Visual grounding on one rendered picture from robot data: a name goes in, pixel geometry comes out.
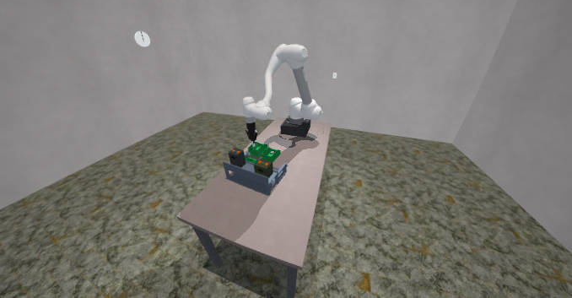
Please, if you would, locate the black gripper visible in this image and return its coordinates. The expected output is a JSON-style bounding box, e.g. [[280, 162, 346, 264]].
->
[[246, 122, 258, 148]]

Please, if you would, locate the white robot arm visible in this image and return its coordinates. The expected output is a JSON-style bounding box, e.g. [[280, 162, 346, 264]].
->
[[242, 44, 322, 125]]

